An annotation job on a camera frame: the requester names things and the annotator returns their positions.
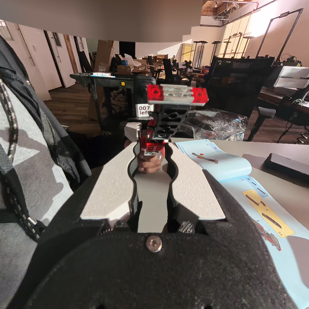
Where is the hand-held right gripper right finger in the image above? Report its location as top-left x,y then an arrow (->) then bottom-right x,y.
167,142 -> 229,233

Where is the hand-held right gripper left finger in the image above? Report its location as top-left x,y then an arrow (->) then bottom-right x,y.
80,141 -> 143,233

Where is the toy brick model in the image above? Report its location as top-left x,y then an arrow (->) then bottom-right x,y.
142,84 -> 209,161

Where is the grey desk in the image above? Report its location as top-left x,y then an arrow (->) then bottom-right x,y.
134,138 -> 309,309

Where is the person's left hand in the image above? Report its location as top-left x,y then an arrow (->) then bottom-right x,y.
138,154 -> 163,175

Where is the pile of cardboard boxes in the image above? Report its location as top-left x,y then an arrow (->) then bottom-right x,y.
116,54 -> 169,75

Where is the black office chair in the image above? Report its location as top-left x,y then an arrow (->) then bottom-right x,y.
164,58 -> 179,84

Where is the brick instruction booklet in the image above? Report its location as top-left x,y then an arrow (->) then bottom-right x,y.
174,140 -> 309,309

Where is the tall cardboard box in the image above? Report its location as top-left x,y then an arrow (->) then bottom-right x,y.
87,40 -> 114,121

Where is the yellow board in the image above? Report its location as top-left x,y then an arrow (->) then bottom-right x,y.
181,43 -> 196,61

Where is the silver wrapped bundle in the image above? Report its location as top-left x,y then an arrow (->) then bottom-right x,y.
182,108 -> 251,142

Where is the person's torso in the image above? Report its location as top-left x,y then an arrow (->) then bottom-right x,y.
0,35 -> 93,309

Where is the white door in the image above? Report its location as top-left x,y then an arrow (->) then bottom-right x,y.
45,30 -> 76,88

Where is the flat black device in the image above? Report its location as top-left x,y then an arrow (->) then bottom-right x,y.
263,153 -> 309,181

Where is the black mesh cart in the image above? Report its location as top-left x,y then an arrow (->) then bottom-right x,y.
207,56 -> 276,117

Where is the wooden workbench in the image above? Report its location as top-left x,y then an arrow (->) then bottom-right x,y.
258,88 -> 309,114

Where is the white flat box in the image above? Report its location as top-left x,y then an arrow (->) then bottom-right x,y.
275,66 -> 309,79
273,77 -> 309,88

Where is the black pipe frame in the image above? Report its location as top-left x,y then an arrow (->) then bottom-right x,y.
255,8 -> 304,59

